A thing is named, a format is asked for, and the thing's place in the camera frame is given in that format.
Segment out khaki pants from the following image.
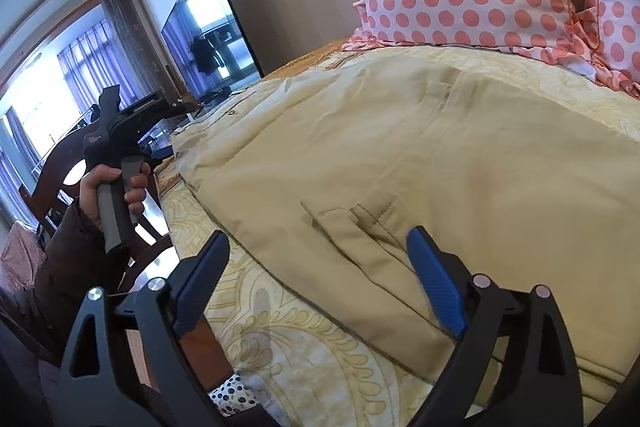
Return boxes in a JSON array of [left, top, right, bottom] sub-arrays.
[[170, 44, 640, 417]]

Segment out yellow patterned bed sheet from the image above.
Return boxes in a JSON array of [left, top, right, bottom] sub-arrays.
[[154, 37, 640, 427]]

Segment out black-dotted white cloth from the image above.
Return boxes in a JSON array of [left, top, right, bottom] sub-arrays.
[[207, 373, 259, 417]]

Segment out right pink polka-dot pillow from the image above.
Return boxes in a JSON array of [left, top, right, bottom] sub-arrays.
[[570, 0, 639, 98]]

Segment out black flat television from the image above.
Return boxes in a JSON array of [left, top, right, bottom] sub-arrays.
[[160, 0, 262, 103]]

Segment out purple window curtain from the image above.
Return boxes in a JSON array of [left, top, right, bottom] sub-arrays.
[[1, 20, 144, 227]]

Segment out person's left hand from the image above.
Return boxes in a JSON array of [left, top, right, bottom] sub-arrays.
[[78, 162, 151, 229]]

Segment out dark brown sleeve forearm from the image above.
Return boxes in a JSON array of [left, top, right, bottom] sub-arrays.
[[32, 202, 130, 361]]

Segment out dark wooden chair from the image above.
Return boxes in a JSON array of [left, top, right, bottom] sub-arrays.
[[20, 122, 172, 293]]

